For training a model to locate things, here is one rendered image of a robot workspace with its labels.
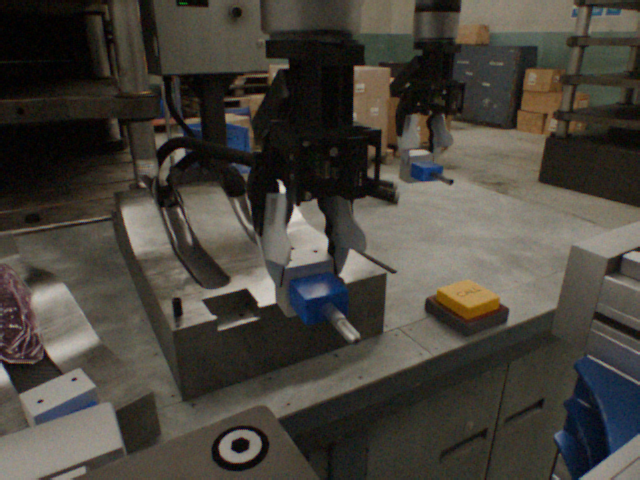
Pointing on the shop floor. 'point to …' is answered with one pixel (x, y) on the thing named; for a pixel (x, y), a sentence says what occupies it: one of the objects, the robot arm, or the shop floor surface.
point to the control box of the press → (203, 55)
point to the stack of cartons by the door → (545, 102)
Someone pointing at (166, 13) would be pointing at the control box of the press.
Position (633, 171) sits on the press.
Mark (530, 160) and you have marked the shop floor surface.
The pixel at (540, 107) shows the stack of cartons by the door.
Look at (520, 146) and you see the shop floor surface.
